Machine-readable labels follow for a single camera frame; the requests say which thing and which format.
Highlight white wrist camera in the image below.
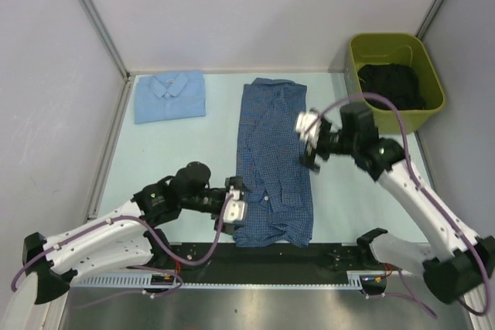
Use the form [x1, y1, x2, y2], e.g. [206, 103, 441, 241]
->
[295, 111, 321, 148]
[223, 186, 248, 223]

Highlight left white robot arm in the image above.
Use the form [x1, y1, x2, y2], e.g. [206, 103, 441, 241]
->
[19, 162, 248, 304]

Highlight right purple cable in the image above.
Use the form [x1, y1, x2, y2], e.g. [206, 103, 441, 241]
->
[315, 92, 489, 318]

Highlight purple cable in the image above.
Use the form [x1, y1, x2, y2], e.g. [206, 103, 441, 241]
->
[10, 190, 243, 310]
[315, 92, 489, 318]

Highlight olive green plastic bin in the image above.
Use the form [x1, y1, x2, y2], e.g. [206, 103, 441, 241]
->
[344, 32, 446, 134]

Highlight light blue folded shirt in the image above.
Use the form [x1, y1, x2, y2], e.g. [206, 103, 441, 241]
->
[134, 71, 206, 124]

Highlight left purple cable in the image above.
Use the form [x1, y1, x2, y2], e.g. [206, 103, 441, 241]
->
[10, 190, 243, 310]

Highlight blue checkered long sleeve shirt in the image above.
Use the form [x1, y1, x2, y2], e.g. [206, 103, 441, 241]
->
[234, 78, 314, 247]

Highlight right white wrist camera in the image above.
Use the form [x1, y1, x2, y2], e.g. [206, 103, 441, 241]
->
[295, 111, 321, 148]

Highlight white slotted cable duct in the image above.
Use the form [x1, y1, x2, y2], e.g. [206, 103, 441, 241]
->
[73, 272, 152, 288]

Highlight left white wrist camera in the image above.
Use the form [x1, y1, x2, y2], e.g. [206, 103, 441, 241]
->
[223, 186, 248, 223]

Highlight black clothes in bin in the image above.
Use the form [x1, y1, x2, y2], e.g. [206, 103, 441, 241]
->
[357, 63, 426, 111]

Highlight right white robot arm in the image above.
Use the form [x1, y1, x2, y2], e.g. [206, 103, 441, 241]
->
[295, 101, 494, 304]

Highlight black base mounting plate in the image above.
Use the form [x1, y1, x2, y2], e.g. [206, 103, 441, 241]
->
[142, 243, 397, 291]

